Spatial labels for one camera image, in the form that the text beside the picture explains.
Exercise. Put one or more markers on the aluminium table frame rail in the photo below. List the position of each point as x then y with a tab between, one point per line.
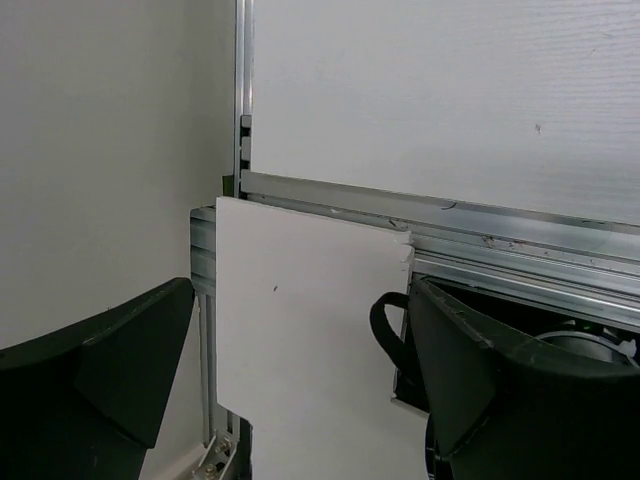
502	136

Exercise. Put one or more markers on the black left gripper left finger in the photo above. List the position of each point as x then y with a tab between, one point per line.
87	401

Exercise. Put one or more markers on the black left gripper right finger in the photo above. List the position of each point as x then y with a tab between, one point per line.
507	405

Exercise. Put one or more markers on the white foam cover board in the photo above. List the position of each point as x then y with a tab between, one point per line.
296	357

